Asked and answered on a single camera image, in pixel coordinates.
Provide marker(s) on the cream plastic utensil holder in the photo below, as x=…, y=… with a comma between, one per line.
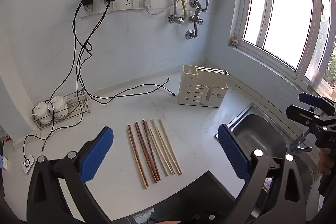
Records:
x=194, y=92

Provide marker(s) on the person's right hand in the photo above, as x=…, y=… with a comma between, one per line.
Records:
x=325, y=161

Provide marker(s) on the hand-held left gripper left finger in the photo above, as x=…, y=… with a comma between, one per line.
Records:
x=97, y=153

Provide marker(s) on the pale grooved wooden chopstick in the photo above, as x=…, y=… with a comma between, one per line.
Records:
x=159, y=153
x=167, y=153

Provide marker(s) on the chrome angle valve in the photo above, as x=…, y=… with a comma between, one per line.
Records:
x=197, y=20
x=175, y=19

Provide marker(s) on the row of white wall sockets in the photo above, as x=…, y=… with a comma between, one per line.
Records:
x=126, y=1

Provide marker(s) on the small blue white box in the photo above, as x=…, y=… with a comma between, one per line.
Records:
x=3, y=162

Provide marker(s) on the steel faucet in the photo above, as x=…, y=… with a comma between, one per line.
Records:
x=302, y=140

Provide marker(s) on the dark brown wooden chopstick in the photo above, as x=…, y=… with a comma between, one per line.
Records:
x=146, y=153
x=151, y=150

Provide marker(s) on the stainless steel sink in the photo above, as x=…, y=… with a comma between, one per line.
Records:
x=262, y=132

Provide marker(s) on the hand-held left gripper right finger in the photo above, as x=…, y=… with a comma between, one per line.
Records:
x=233, y=153

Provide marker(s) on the white window frame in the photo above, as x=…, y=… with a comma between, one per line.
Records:
x=246, y=3

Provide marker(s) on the white square device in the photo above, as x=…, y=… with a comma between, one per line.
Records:
x=28, y=164

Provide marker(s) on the small filter jar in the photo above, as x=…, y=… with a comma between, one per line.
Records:
x=235, y=42

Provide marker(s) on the white lidded ceramic pot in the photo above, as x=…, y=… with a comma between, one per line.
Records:
x=59, y=108
x=42, y=112

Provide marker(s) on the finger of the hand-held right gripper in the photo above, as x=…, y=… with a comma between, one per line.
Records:
x=311, y=99
x=302, y=113

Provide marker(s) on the black glass cooktop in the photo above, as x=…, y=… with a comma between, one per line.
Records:
x=183, y=200

